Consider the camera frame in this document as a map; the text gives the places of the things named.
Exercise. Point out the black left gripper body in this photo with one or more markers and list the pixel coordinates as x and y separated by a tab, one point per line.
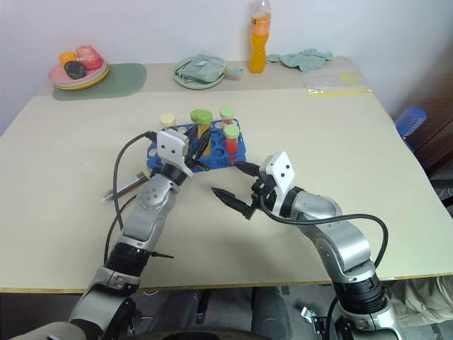
191	152

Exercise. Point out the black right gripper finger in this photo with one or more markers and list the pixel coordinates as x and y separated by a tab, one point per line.
233	202
247	168

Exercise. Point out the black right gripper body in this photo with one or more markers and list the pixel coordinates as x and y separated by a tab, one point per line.
263	191

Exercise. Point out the yellow tube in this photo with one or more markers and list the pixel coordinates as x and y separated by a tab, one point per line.
203	122

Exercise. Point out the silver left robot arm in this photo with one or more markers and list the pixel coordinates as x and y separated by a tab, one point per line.
148	212

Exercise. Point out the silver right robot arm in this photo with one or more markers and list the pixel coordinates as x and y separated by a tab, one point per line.
339	241

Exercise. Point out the blue test tube rack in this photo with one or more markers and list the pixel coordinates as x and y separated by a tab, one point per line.
219	156

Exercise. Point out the red tube, green cap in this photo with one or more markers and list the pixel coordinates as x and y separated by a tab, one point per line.
231	143

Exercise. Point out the tube with cream cap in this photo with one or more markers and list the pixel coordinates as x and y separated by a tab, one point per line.
167	119

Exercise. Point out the pale tube, light green cap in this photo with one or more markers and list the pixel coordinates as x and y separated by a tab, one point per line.
226	115

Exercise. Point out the pale green plate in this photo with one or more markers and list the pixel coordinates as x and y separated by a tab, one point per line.
184	82

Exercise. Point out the green placemat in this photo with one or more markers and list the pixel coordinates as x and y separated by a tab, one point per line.
124	81

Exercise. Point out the orange soda bottle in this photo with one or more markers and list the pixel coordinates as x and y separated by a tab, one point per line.
259	46

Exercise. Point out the stack of coloured plates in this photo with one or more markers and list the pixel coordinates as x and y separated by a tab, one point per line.
95	78

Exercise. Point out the yellow plate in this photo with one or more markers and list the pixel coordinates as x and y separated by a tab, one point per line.
90	84

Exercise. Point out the dark rounded shape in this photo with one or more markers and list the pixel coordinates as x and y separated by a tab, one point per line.
269	311
177	311

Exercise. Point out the clear zip bag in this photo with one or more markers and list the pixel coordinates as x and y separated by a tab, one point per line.
332	83

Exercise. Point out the green cloth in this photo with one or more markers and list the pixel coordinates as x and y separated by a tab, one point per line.
304	60

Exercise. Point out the pink toy cake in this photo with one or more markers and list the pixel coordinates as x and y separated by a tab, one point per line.
88	56

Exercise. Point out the dark toy food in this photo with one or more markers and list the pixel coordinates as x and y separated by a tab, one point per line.
75	69

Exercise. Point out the orange toy food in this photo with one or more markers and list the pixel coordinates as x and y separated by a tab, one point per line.
67	57

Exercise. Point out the pink plate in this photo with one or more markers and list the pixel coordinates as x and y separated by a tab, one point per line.
56	74

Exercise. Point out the brown wooden cabinet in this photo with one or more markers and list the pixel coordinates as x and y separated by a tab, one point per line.
435	145

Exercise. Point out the black object beside table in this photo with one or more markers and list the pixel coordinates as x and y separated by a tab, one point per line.
444	193

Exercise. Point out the beige fabric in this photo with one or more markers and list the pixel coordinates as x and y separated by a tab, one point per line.
424	301

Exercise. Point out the beige robot torso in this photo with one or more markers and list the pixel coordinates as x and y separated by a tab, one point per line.
49	331

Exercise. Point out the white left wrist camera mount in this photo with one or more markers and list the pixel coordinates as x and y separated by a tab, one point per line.
171	145

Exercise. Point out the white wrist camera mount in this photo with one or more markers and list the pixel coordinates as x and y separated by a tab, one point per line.
281	170
171	145

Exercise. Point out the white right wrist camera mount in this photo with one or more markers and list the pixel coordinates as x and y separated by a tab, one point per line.
281	170

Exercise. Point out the metal caster bracket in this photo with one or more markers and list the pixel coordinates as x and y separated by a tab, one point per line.
313	317

